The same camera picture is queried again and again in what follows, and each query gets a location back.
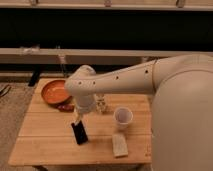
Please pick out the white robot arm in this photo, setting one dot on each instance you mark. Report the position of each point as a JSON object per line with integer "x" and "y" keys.
{"x": 182, "y": 108}

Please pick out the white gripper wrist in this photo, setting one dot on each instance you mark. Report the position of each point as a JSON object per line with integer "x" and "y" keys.
{"x": 78, "y": 127}

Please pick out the beige sponge block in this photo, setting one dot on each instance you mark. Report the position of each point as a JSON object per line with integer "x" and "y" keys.
{"x": 120, "y": 148}

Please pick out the dark red small object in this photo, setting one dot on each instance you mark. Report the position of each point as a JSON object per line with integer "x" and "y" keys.
{"x": 66, "y": 108}

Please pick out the wooden table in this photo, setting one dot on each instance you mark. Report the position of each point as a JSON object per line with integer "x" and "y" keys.
{"x": 46, "y": 136}

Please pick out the white ceramic cup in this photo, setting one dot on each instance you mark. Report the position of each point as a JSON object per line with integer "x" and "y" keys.
{"x": 123, "y": 117}

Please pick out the white horizontal rail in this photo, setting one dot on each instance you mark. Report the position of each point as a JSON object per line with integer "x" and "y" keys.
{"x": 85, "y": 56}

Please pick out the orange bowl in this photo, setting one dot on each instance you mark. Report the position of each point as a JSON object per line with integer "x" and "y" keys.
{"x": 54, "y": 93}

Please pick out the clear glass bottle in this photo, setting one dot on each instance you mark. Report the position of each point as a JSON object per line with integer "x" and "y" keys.
{"x": 101, "y": 103}

